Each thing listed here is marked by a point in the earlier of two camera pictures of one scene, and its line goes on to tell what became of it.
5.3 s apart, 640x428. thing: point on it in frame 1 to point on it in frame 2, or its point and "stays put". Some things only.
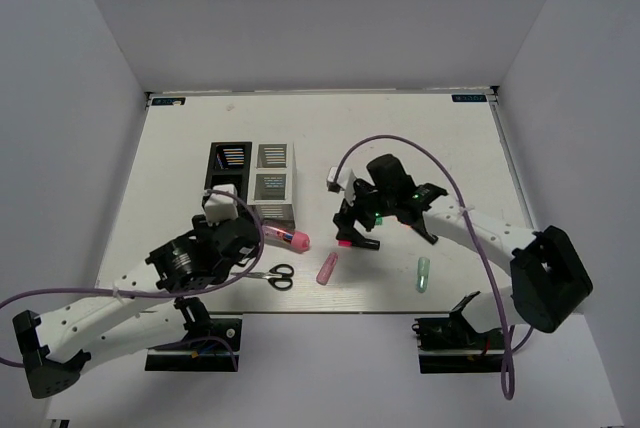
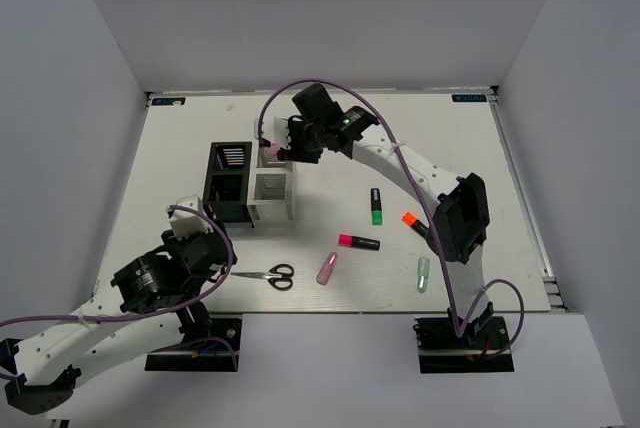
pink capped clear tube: [297, 241] to [270, 152]
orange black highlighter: [422, 231] stays put
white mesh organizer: [272, 184] stays put
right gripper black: [349, 214] to [292, 153]
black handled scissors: [278, 277] stays put
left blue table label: [167, 101] stays put
